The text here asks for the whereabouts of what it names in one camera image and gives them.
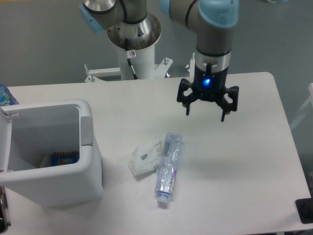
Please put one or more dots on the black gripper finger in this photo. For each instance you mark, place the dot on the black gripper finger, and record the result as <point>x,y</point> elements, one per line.
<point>186,100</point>
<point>227,99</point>

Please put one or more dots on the black clamp at table corner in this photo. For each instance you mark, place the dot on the black clamp at table corner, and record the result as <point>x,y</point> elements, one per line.
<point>305,210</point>

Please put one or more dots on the white trash can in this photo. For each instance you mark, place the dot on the white trash can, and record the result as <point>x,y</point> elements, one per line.
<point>30,133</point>

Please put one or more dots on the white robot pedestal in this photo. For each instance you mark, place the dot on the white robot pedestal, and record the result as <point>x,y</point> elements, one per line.
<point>142,62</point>

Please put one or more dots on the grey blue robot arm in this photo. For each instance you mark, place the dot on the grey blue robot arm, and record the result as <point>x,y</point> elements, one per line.
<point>134,32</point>

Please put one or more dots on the crushed clear plastic bottle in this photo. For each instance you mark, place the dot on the crushed clear plastic bottle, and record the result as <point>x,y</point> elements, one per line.
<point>167,168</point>

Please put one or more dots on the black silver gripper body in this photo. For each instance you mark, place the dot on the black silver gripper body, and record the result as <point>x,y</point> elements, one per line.
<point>210,76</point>

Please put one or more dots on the black object at left edge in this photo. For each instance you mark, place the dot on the black object at left edge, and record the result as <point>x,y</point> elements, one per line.
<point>5,221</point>

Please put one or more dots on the white frame at right edge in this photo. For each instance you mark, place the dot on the white frame at right edge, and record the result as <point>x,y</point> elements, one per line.
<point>303,109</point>

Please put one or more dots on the orange blue snack wrapper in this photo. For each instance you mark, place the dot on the orange blue snack wrapper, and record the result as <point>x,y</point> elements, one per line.
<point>64,158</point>

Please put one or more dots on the white bracket with bolt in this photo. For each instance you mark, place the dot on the white bracket with bolt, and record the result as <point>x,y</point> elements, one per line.
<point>190,68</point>

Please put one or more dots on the blue labelled water bottle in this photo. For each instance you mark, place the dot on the blue labelled water bottle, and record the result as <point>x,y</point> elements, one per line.
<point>6,98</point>

